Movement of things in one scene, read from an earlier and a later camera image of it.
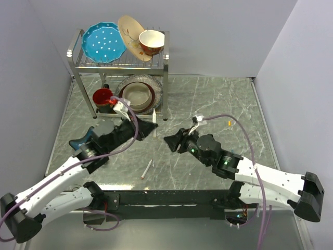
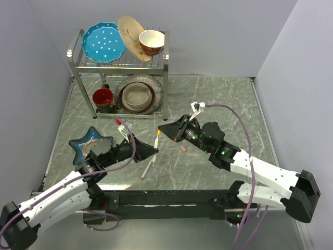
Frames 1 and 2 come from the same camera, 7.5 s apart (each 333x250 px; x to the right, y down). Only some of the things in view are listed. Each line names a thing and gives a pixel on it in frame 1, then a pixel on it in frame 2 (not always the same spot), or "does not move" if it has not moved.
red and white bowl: [152, 42] does not move
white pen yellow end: [154, 121] -> [155, 146]
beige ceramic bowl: [138, 95] does not move
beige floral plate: [130, 30] does not move
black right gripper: [174, 140] -> [176, 130]
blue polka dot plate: [103, 42] does not move
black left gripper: [144, 128] -> [142, 150]
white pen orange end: [148, 166] does not move
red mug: [104, 103] does not move
